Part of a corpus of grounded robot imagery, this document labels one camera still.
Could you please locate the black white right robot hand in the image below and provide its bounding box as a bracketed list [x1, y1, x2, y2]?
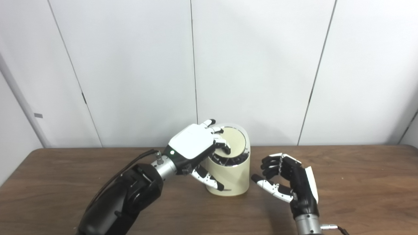
[251, 153, 319, 220]

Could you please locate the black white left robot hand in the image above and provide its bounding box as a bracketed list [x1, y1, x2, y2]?
[163, 119, 232, 192]

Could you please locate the cream round bin lid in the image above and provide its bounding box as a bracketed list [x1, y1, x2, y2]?
[214, 127, 247, 157]

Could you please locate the cream-colored round bin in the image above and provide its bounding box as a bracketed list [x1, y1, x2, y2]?
[205, 123, 251, 197]

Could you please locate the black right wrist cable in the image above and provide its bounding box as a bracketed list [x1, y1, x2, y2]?
[320, 224, 350, 235]

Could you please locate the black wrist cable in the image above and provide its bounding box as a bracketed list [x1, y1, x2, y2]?
[90, 149, 164, 209]
[320, 224, 350, 235]

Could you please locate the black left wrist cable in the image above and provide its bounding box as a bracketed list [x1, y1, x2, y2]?
[90, 149, 164, 209]

